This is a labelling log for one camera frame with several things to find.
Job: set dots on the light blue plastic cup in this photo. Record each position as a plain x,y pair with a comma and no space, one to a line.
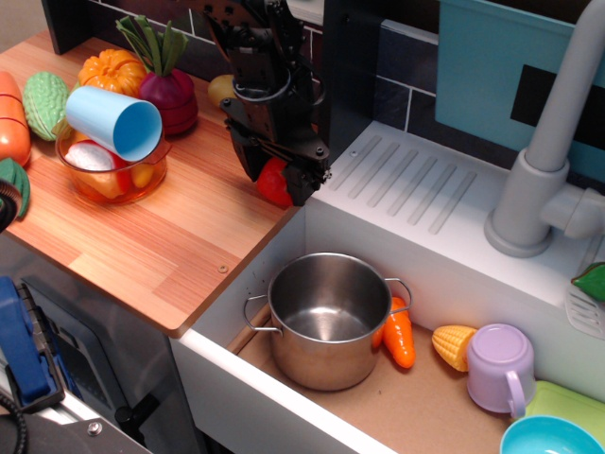
128,127

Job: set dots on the teal panel with black window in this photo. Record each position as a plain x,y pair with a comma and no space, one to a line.
496,66

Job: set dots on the green plastic plate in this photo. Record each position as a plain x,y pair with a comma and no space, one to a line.
554,400

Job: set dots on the white toy sink unit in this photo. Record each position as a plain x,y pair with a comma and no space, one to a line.
416,211

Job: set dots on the grey toy faucet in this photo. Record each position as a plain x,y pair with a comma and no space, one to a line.
536,198

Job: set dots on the yellow toy potato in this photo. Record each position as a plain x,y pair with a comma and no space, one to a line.
219,88

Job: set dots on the orange toy pumpkin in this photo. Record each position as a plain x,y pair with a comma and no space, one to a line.
114,70

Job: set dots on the white and red toy food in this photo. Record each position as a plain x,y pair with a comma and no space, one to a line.
88,155

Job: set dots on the purple toy radish with leaves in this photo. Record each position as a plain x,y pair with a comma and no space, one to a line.
165,86

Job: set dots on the stainless steel pot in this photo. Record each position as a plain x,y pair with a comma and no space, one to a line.
325,310

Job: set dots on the blue clamp device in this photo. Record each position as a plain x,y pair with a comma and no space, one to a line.
34,380

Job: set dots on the large orange toy carrot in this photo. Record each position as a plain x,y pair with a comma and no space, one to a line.
15,135

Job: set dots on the orange transparent glass bowl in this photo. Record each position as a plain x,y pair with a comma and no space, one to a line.
131,183

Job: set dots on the lilac plastic mug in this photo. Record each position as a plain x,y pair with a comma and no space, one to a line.
501,370

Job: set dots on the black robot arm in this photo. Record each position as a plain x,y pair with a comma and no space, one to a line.
258,35

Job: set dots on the black oven door knob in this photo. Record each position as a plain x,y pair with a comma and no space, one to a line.
130,419

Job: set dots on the turquoise plastic bowl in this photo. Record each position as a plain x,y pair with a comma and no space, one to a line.
548,434

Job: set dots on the white slotted spatula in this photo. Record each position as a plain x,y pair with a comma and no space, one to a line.
583,312

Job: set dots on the yellow toy corn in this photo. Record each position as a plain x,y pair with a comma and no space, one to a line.
451,343

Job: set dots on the red toy strawberry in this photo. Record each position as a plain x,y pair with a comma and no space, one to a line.
272,184

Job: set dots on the green toy vegetable at right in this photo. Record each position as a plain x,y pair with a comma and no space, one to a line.
591,281

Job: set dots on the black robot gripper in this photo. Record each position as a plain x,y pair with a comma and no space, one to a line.
272,116

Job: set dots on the green toy bitter gourd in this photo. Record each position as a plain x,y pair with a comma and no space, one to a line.
44,100

